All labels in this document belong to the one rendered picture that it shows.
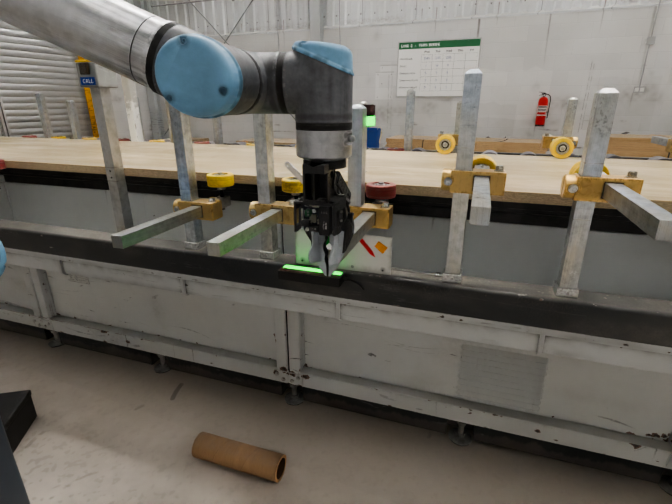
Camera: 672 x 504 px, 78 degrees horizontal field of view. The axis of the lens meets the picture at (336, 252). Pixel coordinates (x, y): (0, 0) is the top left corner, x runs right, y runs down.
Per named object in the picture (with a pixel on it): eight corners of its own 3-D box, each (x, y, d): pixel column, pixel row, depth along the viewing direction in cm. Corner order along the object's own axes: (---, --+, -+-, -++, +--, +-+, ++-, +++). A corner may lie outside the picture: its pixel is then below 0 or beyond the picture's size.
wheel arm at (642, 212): (682, 243, 57) (689, 218, 56) (651, 240, 58) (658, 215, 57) (595, 181, 102) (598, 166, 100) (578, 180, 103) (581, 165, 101)
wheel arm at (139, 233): (124, 252, 92) (121, 234, 90) (112, 251, 93) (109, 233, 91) (231, 207, 130) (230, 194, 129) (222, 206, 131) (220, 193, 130)
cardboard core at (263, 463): (274, 468, 124) (190, 443, 133) (275, 488, 126) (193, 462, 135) (285, 448, 131) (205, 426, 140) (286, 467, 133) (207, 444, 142)
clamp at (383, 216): (388, 229, 101) (389, 209, 99) (335, 224, 105) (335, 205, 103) (392, 223, 106) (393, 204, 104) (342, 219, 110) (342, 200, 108)
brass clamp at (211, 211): (212, 221, 116) (210, 204, 114) (172, 217, 120) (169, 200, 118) (224, 216, 121) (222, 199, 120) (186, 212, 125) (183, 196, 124)
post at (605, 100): (570, 314, 94) (620, 87, 77) (553, 312, 95) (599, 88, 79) (568, 307, 97) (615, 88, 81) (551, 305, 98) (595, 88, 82)
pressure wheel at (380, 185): (391, 228, 109) (393, 185, 105) (361, 226, 112) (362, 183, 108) (396, 221, 117) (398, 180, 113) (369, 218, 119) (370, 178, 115)
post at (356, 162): (359, 295, 110) (363, 104, 94) (346, 293, 111) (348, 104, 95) (362, 290, 113) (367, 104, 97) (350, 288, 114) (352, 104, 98)
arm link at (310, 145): (308, 127, 71) (362, 128, 68) (309, 156, 73) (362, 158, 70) (286, 130, 63) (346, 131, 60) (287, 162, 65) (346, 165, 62)
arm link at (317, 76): (296, 46, 67) (358, 45, 65) (298, 127, 71) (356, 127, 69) (279, 38, 58) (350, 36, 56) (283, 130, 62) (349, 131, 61)
